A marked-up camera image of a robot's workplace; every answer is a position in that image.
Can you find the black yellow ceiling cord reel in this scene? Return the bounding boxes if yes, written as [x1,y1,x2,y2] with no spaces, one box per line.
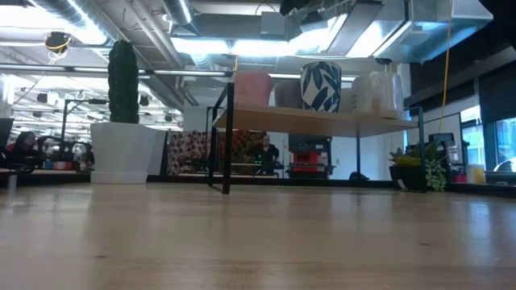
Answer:
[43,31,73,54]

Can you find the grey mug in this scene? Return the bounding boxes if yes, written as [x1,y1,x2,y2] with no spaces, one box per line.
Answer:
[273,79,304,110]

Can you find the large silver ventilation duct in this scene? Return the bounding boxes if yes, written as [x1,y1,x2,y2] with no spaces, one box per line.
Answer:
[346,0,495,64]

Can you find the pink mug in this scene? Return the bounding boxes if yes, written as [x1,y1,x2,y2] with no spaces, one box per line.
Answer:
[233,71,273,107]

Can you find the small black screen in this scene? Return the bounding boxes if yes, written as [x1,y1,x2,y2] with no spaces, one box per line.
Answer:
[427,132,456,148]

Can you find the blue leaf pattern mug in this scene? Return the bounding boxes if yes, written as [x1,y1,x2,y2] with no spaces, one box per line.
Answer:
[299,60,343,114]

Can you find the linear ceiling light rail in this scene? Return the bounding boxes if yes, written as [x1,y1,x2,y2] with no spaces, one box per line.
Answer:
[0,63,360,82]

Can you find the succulents in black pot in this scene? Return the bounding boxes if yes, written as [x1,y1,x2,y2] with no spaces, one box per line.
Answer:
[388,140,449,193]

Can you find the colourful plaid panel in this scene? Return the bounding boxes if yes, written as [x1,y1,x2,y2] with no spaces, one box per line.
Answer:
[217,129,268,164]

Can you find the person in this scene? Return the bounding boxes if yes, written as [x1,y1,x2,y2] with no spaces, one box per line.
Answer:
[6,130,46,167]
[248,134,284,176]

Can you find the floral patterned panel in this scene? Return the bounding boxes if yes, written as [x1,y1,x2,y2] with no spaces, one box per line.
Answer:
[166,130,211,176]

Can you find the wooden shelf black metal frame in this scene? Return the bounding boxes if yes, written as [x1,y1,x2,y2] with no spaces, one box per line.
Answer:
[206,81,427,196]

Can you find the red black tool cart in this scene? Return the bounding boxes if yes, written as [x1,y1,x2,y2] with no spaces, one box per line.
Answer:
[287,134,336,179]

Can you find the tall green cactus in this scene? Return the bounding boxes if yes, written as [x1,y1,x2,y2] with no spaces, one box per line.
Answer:
[106,39,141,125]

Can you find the yellow container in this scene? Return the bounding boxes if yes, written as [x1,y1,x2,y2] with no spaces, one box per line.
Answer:
[467,164,487,185]

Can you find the white faceted plant pot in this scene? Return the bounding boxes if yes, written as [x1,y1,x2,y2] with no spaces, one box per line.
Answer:
[89,121,168,185]

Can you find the black computer monitor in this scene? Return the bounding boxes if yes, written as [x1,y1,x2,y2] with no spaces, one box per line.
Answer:
[0,117,15,152]

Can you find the yellow hanging cable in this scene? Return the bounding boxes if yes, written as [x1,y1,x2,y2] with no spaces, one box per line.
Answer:
[438,0,456,122]

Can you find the white mug with black lettering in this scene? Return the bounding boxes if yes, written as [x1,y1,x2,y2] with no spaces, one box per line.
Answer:
[352,71,405,120]

